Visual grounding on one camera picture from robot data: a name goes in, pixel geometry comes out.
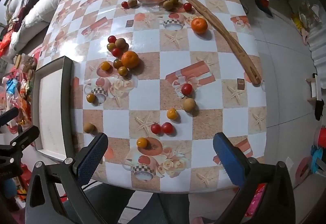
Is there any sofa with white cushions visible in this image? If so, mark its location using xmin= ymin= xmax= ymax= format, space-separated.
xmin=5 ymin=0 xmax=112 ymax=53

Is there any pile of snack packets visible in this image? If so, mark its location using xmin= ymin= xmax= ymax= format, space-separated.
xmin=0 ymin=53 xmax=39 ymax=134

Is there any black cloth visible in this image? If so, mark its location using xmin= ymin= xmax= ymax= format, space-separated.
xmin=314 ymin=99 xmax=325 ymax=120

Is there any pink ring-shaped mat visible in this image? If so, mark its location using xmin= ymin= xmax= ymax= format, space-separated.
xmin=295 ymin=156 xmax=317 ymax=184

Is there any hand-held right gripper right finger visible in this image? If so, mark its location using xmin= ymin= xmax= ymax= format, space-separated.
xmin=213 ymin=133 xmax=296 ymax=224

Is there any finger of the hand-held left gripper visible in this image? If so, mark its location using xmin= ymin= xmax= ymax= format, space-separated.
xmin=10 ymin=125 xmax=41 ymax=149
xmin=0 ymin=107 xmax=20 ymax=128

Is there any red plastic bucket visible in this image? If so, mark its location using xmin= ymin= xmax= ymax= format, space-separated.
xmin=314 ymin=126 xmax=326 ymax=148

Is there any blue plastic stool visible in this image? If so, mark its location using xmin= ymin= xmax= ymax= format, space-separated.
xmin=311 ymin=146 xmax=326 ymax=174

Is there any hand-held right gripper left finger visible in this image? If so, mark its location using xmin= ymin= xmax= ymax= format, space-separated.
xmin=25 ymin=133 xmax=115 ymax=224

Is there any long curved wooden stick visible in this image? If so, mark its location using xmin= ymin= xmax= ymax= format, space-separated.
xmin=174 ymin=0 xmax=262 ymax=85

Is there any small wooden stool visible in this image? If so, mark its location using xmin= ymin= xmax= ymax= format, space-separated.
xmin=306 ymin=73 xmax=325 ymax=105

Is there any checkered printed tablecloth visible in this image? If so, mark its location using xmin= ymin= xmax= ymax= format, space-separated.
xmin=41 ymin=0 xmax=267 ymax=193

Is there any person's left hand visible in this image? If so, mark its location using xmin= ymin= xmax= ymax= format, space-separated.
xmin=3 ymin=179 xmax=16 ymax=198

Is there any white tray with grey frame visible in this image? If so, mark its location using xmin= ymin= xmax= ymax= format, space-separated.
xmin=32 ymin=56 xmax=76 ymax=163

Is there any red dustpan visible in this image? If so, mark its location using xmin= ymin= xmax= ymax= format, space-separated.
xmin=255 ymin=0 xmax=273 ymax=18

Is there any yellow and white clutter pile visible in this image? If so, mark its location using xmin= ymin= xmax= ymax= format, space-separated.
xmin=291 ymin=2 xmax=322 ymax=44

